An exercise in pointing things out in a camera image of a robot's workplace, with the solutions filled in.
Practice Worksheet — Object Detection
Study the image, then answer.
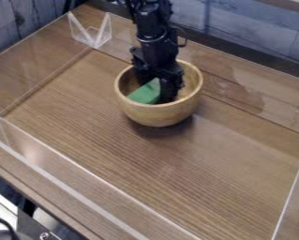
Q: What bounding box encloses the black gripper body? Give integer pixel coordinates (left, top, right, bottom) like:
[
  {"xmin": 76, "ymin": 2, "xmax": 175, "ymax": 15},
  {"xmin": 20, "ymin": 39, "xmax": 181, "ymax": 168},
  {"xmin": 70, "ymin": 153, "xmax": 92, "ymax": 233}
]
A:
[{"xmin": 129, "ymin": 27, "xmax": 184, "ymax": 78}]

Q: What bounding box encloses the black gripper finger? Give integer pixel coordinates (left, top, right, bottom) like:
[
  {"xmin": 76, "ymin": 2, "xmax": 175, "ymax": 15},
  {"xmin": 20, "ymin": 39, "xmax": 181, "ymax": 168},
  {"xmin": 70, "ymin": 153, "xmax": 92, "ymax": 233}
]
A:
[
  {"xmin": 159, "ymin": 71, "xmax": 184, "ymax": 103},
  {"xmin": 132, "ymin": 59, "xmax": 157, "ymax": 85}
]

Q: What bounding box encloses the green rectangular block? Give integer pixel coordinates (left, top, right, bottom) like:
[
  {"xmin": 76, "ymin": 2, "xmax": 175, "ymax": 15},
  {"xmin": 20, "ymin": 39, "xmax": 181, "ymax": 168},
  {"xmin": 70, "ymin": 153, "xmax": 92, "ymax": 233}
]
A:
[{"xmin": 128, "ymin": 78, "xmax": 160, "ymax": 104}]

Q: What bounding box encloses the round wooden bowl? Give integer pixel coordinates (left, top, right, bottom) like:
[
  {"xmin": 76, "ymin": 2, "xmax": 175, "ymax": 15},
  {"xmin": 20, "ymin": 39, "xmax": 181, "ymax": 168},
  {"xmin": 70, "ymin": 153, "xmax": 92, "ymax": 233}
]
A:
[{"xmin": 113, "ymin": 60, "xmax": 204, "ymax": 128}]

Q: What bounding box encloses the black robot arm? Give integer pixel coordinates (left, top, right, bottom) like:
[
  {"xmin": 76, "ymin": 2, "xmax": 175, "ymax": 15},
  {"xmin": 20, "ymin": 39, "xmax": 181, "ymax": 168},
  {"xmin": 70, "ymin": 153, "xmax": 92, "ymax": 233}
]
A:
[{"xmin": 125, "ymin": 0, "xmax": 187, "ymax": 103}]

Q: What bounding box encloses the clear acrylic front barrier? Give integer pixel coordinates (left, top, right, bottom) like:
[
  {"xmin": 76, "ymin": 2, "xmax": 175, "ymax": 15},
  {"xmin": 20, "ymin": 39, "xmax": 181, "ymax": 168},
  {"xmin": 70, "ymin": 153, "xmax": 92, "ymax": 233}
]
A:
[{"xmin": 0, "ymin": 116, "xmax": 201, "ymax": 240}]

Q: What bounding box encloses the clear acrylic corner bracket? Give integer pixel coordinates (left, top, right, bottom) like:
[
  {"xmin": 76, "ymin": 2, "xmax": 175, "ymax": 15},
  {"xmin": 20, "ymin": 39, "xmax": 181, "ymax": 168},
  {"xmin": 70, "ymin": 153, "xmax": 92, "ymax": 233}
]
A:
[{"xmin": 68, "ymin": 12, "xmax": 110, "ymax": 49}]

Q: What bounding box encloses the black metal mount with bolt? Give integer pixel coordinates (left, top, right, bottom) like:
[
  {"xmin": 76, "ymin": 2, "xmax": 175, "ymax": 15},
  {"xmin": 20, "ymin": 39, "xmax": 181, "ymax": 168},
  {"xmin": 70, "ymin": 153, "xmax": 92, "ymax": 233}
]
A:
[{"xmin": 16, "ymin": 208, "xmax": 62, "ymax": 240}]

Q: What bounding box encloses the black cable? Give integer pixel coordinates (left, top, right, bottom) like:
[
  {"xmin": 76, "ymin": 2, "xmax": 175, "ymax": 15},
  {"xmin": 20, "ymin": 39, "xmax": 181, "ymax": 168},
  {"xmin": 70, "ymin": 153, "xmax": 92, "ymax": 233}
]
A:
[{"xmin": 0, "ymin": 217, "xmax": 21, "ymax": 240}]

